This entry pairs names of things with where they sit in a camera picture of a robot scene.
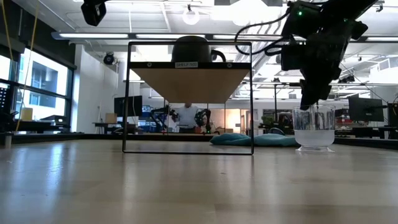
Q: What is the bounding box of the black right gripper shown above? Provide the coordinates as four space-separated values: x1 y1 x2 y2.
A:
281 0 369 111

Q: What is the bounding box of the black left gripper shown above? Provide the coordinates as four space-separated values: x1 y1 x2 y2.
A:
80 0 108 27

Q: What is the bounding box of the clear plastic cup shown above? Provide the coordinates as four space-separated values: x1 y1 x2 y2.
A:
292 105 336 153

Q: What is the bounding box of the dark green mug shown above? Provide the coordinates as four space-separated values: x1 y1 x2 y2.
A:
170 35 227 63

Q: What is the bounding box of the ceiling light strip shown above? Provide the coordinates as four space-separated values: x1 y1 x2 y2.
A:
58 32 129 40
136 33 206 39

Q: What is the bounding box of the black monitor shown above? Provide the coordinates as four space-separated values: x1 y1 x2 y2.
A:
114 95 143 118
348 96 385 123

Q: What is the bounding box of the turquoise cloth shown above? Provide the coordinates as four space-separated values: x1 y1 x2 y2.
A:
210 133 301 147

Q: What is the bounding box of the round ceiling lamp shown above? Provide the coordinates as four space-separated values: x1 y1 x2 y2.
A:
182 7 200 26

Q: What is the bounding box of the person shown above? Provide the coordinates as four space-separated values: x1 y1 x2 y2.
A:
174 103 203 134

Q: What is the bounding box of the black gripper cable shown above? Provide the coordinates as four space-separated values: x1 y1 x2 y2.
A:
234 11 292 57

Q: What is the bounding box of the wooden shelf with black frame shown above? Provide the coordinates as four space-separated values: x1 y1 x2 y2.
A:
122 41 255 156

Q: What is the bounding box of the black aluminium table frame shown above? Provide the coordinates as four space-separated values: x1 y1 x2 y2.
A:
0 133 398 150

